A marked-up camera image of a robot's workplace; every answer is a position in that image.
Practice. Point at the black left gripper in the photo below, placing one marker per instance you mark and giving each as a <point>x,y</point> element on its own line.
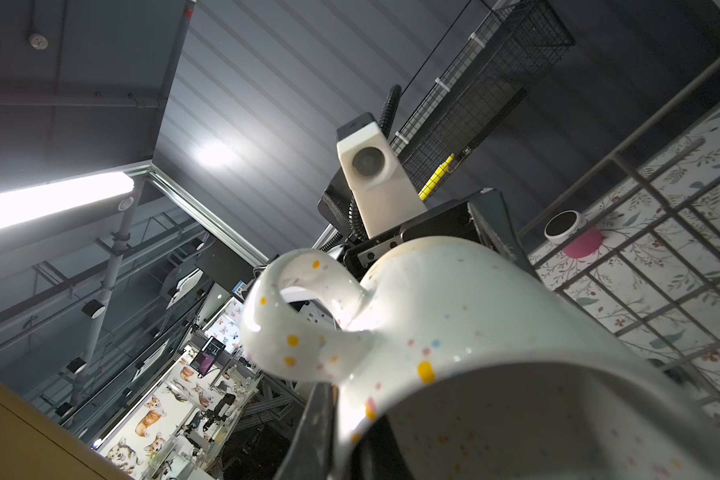
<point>482,217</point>

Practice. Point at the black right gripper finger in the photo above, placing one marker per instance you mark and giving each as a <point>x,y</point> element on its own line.
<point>310,454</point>

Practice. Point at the white mug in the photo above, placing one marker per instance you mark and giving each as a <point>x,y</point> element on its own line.
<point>450,362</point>

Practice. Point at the yellow highlighter in basket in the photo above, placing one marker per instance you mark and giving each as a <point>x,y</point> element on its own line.
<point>435,179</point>

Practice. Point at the pink tape roll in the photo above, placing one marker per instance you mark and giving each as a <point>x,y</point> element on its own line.
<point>585,238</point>

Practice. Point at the ceiling light bar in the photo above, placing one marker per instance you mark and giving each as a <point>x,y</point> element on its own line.
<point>31,203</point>

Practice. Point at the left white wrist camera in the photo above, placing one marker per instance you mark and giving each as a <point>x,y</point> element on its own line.
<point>384,194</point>

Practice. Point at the grey wire dish rack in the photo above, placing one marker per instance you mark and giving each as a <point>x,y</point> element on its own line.
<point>655,281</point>

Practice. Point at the black wire wall basket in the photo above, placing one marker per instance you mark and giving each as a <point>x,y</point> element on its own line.
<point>508,54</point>

